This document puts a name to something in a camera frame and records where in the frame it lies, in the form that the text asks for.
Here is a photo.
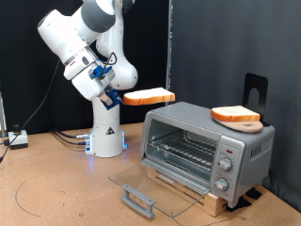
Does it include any black camera cable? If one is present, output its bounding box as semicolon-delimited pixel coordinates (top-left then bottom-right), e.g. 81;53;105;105
99;51;119;76

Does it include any white bread slice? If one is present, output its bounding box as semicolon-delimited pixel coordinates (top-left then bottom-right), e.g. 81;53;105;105
210;105;261;123
122;87;176;106

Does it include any white box with black button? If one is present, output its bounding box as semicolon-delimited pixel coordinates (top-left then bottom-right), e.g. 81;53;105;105
8;123;29;151

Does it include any wire oven rack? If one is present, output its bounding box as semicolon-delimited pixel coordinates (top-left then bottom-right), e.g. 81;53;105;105
146;129;218;173

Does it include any silver oven knob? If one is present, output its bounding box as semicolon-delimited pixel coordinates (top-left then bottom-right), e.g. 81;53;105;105
214;177;230;192
218;156;233;172

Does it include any wooden slatted block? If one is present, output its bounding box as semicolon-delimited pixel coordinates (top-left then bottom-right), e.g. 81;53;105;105
146;165;229;218

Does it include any round wooden cutting board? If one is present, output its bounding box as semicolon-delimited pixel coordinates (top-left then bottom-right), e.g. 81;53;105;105
215;118;264;134

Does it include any tall metal pole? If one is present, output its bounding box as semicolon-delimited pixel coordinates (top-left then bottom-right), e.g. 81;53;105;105
165;0;174;106

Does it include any black base cable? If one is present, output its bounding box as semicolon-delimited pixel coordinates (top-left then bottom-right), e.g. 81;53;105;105
50;127;92;140
51;131;88;146

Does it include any short metal post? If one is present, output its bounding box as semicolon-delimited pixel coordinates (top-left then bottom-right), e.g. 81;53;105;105
0;90;8;138

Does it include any black metal bookend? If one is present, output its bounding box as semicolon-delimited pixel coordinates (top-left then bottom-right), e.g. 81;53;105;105
243;73;271;127

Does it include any metal spatula with blue grip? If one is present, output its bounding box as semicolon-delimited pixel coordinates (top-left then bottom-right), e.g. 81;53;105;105
103;89;126;111

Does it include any long black cable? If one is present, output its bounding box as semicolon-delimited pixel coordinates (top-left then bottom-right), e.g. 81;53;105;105
0;59;62;164

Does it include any grey curtain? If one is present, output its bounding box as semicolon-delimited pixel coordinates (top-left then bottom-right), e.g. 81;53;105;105
170;0;301;213

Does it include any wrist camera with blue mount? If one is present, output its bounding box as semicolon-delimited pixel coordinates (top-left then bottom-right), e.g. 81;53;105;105
88;64;113;80

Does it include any black foam pad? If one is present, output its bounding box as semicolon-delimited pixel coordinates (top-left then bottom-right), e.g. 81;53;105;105
246;186;263;201
225;196;253;213

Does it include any black curtain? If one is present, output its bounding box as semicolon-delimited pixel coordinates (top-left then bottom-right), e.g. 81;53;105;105
0;0;170;137

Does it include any silver toaster oven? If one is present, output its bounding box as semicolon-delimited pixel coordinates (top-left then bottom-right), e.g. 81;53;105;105
139;101;277;209

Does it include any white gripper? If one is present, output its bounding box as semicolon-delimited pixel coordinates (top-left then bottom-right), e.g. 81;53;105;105
71;67;117;106

